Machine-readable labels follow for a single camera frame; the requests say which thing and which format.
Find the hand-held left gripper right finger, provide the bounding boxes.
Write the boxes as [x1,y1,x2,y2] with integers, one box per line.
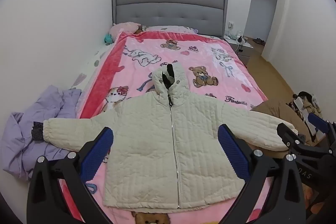
[218,124,307,224]

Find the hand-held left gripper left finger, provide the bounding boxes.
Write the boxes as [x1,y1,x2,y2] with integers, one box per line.
[26,127,116,224]

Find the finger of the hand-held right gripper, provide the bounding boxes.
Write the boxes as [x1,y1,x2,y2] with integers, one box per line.
[277,123,335,159]
[308,112,336,153]

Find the cream quilted hooded jacket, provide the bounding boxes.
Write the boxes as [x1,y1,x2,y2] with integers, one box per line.
[31,63,306,214]

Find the beige clothes pile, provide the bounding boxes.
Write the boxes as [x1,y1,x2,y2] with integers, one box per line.
[311,94,323,115]

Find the white hard suitcase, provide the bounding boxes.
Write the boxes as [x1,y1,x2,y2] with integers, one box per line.
[294,97,314,122]

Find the brown garment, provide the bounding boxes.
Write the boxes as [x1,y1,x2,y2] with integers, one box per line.
[251,99,313,146]

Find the black open suitcase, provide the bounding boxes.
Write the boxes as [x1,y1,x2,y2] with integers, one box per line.
[292,91,313,109]

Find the purple puffer jacket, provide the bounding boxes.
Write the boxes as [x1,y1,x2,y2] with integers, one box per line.
[0,85,82,181]

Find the white floral bed sheet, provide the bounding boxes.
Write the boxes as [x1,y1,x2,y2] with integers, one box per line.
[71,48,116,90]

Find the white grey nightstand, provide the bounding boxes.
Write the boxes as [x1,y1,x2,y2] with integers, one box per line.
[224,36,254,65]

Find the pink printed blanket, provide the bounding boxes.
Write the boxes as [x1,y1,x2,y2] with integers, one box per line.
[56,30,324,224]

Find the grey padded headboard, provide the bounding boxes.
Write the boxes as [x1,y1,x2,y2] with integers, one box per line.
[112,0,228,41]

